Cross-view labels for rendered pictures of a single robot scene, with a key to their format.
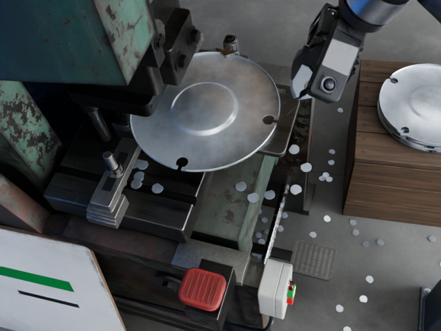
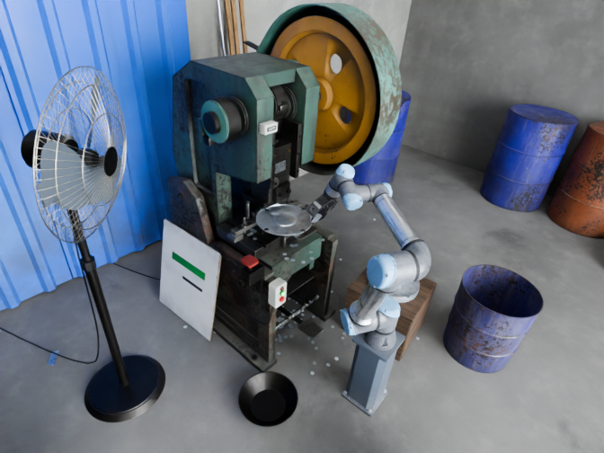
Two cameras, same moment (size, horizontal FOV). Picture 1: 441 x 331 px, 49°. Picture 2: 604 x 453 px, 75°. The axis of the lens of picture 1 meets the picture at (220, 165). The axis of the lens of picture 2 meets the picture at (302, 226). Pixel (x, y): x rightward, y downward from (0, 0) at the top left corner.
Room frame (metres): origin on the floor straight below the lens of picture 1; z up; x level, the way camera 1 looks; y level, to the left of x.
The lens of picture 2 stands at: (-1.04, -0.45, 1.90)
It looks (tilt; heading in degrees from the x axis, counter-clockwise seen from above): 34 degrees down; 12
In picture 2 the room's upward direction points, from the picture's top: 4 degrees clockwise
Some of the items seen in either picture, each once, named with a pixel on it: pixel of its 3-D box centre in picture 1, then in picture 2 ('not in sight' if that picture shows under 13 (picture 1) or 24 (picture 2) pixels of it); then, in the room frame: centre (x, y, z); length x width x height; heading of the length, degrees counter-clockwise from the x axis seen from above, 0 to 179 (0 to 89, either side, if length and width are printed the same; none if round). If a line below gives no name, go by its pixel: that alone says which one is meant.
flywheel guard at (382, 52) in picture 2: not in sight; (301, 90); (1.01, 0.06, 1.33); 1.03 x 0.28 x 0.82; 63
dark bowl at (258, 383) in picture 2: not in sight; (268, 401); (0.07, -0.10, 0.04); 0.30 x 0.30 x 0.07
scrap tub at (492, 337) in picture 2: not in sight; (487, 319); (0.81, -1.18, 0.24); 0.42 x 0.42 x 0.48
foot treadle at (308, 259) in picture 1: (235, 243); (280, 308); (0.60, 0.00, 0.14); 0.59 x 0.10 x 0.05; 63
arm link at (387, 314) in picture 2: not in sight; (384, 313); (0.28, -0.57, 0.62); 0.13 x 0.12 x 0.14; 124
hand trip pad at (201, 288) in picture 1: (204, 294); (250, 266); (0.27, 0.07, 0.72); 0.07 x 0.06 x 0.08; 63
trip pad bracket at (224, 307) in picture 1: (215, 303); (253, 281); (0.28, 0.06, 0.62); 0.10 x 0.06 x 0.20; 153
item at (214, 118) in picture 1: (204, 107); (284, 218); (0.61, 0.01, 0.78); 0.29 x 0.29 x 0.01
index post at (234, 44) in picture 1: (231, 54); not in sight; (0.76, -0.07, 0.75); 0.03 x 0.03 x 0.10; 63
